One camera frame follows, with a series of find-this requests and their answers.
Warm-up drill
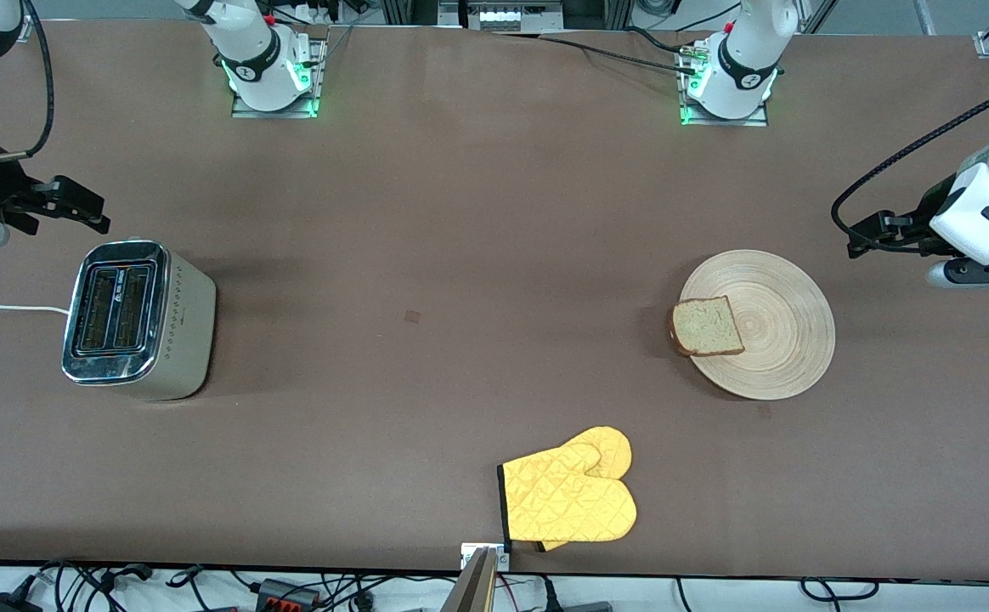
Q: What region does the round wooden plate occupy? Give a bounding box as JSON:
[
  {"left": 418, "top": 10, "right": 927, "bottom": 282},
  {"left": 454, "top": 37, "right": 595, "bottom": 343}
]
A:
[{"left": 679, "top": 249, "right": 836, "bottom": 401}]

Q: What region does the brown bread slice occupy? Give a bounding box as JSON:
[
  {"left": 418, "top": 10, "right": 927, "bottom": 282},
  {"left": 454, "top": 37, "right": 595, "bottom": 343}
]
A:
[{"left": 670, "top": 295, "right": 746, "bottom": 358}]

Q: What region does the silver two-slot toaster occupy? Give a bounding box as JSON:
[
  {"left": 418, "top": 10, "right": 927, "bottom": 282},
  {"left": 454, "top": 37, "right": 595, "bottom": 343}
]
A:
[{"left": 61, "top": 240, "right": 218, "bottom": 401}]

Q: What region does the yellow quilted oven mitt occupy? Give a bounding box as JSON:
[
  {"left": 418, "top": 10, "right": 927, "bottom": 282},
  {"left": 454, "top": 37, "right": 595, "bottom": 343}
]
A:
[{"left": 497, "top": 426, "right": 638, "bottom": 553}]

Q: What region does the black adapter with orange plugs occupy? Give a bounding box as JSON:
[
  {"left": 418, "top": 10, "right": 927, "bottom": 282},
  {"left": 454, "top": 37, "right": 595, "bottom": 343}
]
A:
[{"left": 257, "top": 578, "right": 321, "bottom": 609}]

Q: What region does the white power strip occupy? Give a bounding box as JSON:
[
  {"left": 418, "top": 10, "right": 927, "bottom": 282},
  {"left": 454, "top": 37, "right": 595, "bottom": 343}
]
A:
[{"left": 467, "top": 4, "right": 531, "bottom": 31}]

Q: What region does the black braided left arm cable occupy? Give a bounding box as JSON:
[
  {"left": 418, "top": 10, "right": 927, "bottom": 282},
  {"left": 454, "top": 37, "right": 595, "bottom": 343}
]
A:
[{"left": 831, "top": 81, "right": 989, "bottom": 256}]

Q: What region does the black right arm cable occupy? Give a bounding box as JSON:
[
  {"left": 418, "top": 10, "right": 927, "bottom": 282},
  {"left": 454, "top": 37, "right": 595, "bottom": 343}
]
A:
[{"left": 0, "top": 0, "right": 55, "bottom": 164}]

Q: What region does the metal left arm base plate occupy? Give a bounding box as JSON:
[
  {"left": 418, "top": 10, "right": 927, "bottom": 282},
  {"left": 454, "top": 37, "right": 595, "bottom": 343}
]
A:
[{"left": 680, "top": 47, "right": 769, "bottom": 128}]

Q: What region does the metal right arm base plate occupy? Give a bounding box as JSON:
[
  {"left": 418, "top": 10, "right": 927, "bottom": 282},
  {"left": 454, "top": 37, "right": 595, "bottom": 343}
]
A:
[{"left": 231, "top": 38, "right": 325, "bottom": 120}]

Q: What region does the black cable on table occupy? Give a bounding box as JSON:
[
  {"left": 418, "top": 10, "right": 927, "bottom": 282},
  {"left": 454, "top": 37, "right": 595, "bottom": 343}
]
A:
[{"left": 494, "top": 32, "right": 701, "bottom": 74}]

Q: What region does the small metal edge bracket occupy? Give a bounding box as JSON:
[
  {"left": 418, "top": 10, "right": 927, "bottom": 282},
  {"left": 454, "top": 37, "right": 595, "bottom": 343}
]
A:
[{"left": 461, "top": 542, "right": 511, "bottom": 572}]

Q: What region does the wooden camera post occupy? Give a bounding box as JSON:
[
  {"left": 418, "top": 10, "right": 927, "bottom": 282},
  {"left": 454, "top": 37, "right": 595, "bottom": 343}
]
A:
[{"left": 439, "top": 548, "right": 500, "bottom": 612}]

